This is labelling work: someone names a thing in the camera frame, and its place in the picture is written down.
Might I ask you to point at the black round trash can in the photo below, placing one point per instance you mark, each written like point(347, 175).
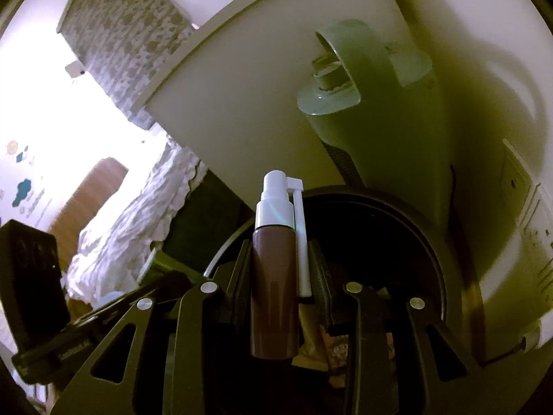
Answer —
point(389, 242)

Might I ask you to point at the brown spray bottle white cap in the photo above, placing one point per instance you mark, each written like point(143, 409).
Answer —
point(274, 289)

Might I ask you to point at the white cabinet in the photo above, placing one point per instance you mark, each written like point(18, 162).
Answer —
point(242, 95)

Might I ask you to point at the wooden bed headboard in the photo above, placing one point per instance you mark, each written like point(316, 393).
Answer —
point(99, 190)

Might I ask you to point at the dark green cloth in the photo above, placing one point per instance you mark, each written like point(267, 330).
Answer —
point(207, 216)

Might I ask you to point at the grey patterned window blind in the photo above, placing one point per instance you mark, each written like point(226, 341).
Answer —
point(121, 30)

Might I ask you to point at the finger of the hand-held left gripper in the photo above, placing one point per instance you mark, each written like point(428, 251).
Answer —
point(168, 285)

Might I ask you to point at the yellow paper envelope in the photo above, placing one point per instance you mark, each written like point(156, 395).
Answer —
point(309, 333)

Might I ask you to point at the blue cloud wall sticker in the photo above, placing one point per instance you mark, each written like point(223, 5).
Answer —
point(22, 192)

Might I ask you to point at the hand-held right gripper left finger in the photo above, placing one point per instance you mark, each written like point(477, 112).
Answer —
point(242, 287)

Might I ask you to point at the bed with white duvet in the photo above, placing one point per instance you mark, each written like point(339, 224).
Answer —
point(129, 224)

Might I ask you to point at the orange snack packet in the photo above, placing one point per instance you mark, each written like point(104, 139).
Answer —
point(337, 350)

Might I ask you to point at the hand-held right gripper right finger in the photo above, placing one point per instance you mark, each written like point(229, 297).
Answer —
point(322, 294)

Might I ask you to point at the white wall socket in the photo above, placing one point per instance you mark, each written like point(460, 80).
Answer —
point(516, 177)
point(540, 224)

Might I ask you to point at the small white wall device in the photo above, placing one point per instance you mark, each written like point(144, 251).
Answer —
point(74, 70)

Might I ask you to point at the yellow wall sticker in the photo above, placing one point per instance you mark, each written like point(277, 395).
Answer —
point(12, 147)

